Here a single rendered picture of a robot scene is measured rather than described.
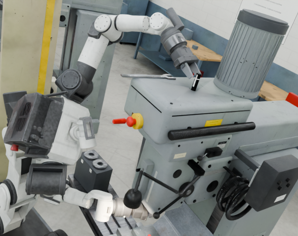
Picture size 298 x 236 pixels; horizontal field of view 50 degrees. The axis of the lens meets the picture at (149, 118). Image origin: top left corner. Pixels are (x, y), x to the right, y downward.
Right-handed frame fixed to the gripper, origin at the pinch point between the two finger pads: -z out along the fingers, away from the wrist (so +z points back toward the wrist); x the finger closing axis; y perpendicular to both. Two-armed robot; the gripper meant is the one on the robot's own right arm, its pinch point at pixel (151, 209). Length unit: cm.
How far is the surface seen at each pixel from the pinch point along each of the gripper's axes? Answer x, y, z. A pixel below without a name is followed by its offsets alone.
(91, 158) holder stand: 53, 12, 24
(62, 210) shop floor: 119, 125, 28
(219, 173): -2.9, -27.6, -24.8
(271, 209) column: 4, -2, -72
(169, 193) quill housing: -10.4, -19.8, -0.6
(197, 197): -5.8, -14.8, -17.7
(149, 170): -5.9, -27.5, 9.9
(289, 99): 270, 25, -283
